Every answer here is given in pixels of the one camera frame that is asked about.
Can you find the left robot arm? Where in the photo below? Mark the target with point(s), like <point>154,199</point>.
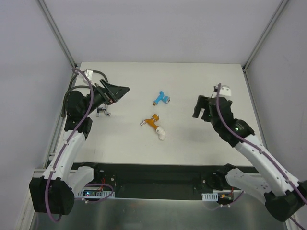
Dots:
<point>55,190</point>

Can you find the white elbow pipe fitting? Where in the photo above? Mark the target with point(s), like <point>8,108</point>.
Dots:
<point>161,133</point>

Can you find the orange water faucet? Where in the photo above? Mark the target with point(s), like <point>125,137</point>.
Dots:
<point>151,121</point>

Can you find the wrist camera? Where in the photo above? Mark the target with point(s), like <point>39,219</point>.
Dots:
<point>225,91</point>
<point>89,73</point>

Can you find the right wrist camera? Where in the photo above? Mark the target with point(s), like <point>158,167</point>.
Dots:
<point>225,91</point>

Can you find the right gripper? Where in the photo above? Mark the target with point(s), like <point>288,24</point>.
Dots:
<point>204,108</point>

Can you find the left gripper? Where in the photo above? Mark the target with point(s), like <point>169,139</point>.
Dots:
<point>107,93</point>

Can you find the chrome faucet on hose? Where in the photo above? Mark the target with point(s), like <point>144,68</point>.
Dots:
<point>104,110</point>

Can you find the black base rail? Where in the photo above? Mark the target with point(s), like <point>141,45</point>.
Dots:
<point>149,181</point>

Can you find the blue water faucet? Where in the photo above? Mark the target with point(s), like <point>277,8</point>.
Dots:
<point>161,97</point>

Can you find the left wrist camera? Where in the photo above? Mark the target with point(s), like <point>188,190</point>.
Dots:
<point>89,73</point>

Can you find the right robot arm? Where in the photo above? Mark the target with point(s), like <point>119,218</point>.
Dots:
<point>281,192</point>

